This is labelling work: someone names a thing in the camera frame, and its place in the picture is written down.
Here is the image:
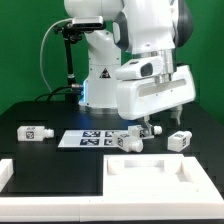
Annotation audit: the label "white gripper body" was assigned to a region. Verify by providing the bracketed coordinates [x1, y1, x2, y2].
[117, 65, 196, 120]

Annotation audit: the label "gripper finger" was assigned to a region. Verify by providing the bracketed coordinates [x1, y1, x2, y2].
[171, 105, 182, 125]
[144, 115, 154, 138]

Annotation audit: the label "white square tabletop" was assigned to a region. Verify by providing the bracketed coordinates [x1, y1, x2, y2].
[103, 154, 222, 202]

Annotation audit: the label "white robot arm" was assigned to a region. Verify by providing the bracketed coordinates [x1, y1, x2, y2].
[64, 0, 196, 120]

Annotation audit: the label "white sheet with tags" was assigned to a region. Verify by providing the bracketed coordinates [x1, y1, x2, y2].
[58, 130, 114, 148]

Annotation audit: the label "white U-shaped fence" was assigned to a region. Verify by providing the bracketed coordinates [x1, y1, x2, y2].
[0, 156, 224, 223]

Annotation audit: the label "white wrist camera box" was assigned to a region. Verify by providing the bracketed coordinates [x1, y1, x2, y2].
[115, 56, 163, 80]

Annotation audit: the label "black cables on table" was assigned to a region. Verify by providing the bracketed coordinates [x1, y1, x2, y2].
[35, 83, 84, 102]

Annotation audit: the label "black camera stand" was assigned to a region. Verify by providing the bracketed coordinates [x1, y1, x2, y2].
[54, 22, 82, 103]

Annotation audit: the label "grey background camera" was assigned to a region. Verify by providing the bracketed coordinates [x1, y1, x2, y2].
[72, 16, 104, 29]

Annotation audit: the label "grey camera cable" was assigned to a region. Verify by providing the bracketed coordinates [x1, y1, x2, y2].
[39, 18, 73, 94]

